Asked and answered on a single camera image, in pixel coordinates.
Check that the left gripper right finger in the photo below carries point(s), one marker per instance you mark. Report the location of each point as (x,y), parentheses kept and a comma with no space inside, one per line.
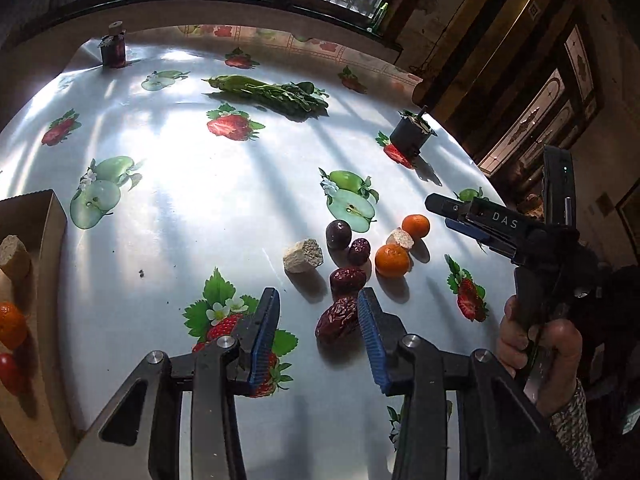
(404,364)

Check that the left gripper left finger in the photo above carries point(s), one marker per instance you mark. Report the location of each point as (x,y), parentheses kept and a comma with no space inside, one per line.
(228,367)

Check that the large red date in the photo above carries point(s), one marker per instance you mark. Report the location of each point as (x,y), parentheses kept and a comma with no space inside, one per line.
(338,320)

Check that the red tomato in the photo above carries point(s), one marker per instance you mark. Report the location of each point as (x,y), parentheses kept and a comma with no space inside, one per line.
(11,375)

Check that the orange tangerine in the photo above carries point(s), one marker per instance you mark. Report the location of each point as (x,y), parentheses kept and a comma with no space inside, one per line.
(416,225)
(13,326)
(392,261)

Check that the patterned right sleeve forearm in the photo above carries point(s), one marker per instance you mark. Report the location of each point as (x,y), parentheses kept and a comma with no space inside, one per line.
(571,427)

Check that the person's right hand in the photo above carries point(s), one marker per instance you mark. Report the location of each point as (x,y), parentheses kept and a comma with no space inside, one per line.
(559,347)

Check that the middle red date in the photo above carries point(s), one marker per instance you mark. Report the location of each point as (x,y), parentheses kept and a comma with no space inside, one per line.
(347,281)

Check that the small red date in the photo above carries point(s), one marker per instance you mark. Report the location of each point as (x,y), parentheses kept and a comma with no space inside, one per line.
(359,252)

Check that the dark purple plum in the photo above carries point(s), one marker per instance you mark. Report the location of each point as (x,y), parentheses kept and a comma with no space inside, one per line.
(338,235)

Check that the wooden door with glass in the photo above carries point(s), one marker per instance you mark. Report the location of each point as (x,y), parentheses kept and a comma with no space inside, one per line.
(555,113)

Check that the cardboard tray box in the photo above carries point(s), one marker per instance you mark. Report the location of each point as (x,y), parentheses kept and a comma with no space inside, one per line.
(36,426)

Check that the black cup with stick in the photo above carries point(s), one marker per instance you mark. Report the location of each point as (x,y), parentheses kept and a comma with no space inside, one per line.
(411,133)

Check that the fruit print tablecloth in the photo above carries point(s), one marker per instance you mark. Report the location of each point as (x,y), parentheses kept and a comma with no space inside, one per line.
(181,202)

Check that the green leafy vegetable bunch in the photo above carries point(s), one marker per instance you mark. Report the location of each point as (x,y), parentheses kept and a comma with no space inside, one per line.
(294,100)

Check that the green bottle on sill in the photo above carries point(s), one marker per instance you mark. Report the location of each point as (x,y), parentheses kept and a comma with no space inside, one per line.
(377,17)

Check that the dark glass jar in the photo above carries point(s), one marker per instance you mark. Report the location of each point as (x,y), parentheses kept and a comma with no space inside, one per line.
(113,46)

